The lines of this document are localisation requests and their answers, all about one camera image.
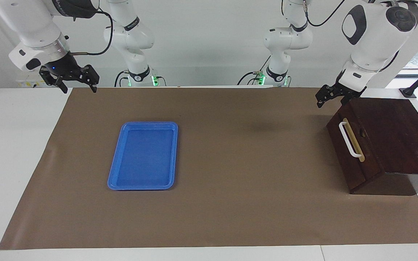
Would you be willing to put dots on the brown paper table mat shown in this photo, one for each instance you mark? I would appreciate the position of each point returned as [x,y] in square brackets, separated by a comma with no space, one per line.
[230,163]

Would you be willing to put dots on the dark wooden drawer cabinet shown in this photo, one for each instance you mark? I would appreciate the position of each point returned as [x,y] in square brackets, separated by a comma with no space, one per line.
[397,134]

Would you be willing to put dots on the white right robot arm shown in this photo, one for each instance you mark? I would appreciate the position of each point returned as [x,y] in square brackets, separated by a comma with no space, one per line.
[35,25]

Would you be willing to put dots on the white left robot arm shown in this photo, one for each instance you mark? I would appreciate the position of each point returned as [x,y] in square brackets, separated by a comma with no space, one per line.
[372,32]

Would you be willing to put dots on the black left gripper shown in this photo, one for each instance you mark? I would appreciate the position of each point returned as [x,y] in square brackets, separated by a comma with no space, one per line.
[350,92]

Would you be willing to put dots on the blue plastic tray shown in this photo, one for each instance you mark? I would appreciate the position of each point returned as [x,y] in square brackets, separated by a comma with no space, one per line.
[143,159]

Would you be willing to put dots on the wall socket with yellow labels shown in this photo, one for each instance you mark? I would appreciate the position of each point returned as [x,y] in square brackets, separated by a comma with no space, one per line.
[31,84]

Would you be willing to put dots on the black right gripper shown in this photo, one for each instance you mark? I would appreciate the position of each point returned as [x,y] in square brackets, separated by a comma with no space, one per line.
[62,67]

